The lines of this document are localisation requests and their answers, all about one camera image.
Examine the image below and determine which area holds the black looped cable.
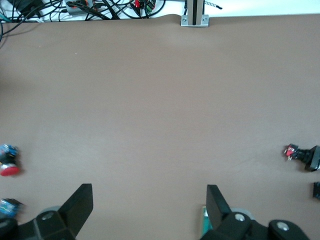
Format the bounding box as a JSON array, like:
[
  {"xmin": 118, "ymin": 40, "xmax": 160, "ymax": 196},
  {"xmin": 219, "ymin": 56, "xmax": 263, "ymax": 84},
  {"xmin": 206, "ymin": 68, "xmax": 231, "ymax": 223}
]
[{"xmin": 0, "ymin": 12, "xmax": 33, "ymax": 48}]

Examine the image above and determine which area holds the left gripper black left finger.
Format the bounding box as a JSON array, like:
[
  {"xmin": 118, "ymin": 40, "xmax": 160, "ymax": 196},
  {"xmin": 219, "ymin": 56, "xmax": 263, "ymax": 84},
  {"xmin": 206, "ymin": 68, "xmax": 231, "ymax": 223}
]
[{"xmin": 0, "ymin": 183, "xmax": 94, "ymax": 240}]

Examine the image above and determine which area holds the red mushroom button black block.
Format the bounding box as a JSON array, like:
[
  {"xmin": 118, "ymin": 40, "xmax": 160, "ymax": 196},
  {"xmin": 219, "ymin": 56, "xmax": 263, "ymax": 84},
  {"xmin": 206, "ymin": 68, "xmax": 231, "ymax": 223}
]
[{"xmin": 0, "ymin": 198, "xmax": 26, "ymax": 221}]

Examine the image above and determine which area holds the red mushroom button grey block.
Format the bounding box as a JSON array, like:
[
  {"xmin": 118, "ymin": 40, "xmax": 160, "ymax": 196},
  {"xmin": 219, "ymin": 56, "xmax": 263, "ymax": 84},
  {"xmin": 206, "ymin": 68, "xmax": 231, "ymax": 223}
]
[{"xmin": 0, "ymin": 143, "xmax": 21, "ymax": 177}]

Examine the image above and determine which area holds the black power brick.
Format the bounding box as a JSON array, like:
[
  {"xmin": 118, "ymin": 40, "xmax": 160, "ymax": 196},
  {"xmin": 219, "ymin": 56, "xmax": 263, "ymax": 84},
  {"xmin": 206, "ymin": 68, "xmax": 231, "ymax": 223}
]
[{"xmin": 18, "ymin": 0, "xmax": 45, "ymax": 13}]

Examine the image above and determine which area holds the metal bracket with profile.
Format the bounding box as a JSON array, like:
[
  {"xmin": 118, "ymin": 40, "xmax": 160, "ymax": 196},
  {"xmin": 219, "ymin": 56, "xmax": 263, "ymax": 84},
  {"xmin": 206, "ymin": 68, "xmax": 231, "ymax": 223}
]
[{"xmin": 180, "ymin": 0, "xmax": 210, "ymax": 28}]

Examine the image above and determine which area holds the grey adapter box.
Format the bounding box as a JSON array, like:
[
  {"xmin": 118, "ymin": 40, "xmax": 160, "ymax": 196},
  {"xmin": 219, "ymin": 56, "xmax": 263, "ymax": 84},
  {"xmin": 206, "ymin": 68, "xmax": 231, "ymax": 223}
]
[{"xmin": 65, "ymin": 0, "xmax": 101, "ymax": 16}]

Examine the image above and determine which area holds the striped braided cable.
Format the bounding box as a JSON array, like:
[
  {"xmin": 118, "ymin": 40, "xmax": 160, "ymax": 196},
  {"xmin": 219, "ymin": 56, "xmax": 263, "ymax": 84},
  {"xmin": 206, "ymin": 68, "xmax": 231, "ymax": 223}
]
[{"xmin": 203, "ymin": 0, "xmax": 223, "ymax": 10}]

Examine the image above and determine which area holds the black pushbutton red block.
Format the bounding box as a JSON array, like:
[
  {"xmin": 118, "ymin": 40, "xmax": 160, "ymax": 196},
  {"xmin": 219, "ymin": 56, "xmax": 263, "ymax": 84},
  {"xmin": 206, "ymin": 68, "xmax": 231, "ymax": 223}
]
[{"xmin": 284, "ymin": 143, "xmax": 320, "ymax": 173}]

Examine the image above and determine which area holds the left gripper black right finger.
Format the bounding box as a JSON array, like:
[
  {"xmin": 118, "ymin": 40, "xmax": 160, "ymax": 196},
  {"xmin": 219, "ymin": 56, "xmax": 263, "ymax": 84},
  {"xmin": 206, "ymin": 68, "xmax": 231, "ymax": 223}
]
[{"xmin": 199, "ymin": 184, "xmax": 311, "ymax": 240}]

